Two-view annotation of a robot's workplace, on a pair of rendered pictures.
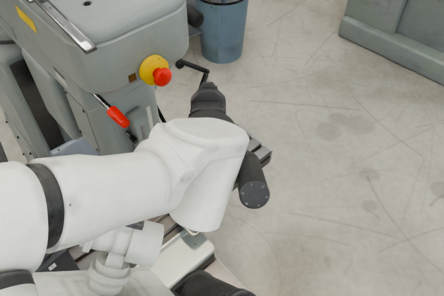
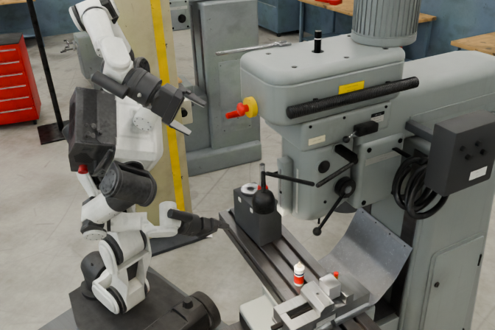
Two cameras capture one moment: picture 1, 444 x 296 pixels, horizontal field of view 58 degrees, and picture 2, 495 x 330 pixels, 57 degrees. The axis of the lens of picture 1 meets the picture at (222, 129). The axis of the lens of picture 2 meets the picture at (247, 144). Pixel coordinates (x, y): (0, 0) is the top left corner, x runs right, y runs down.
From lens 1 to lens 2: 1.42 m
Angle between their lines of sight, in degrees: 80
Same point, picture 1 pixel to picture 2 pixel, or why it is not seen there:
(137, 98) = (294, 154)
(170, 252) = not seen: hidden behind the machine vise
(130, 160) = (102, 28)
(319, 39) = not seen: outside the picture
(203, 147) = (100, 41)
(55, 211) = (84, 12)
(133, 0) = (264, 62)
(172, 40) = (262, 101)
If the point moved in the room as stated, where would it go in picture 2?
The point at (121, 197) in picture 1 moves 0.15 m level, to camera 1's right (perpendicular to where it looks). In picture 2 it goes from (89, 26) to (57, 41)
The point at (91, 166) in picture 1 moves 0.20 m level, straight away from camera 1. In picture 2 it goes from (96, 16) to (166, 10)
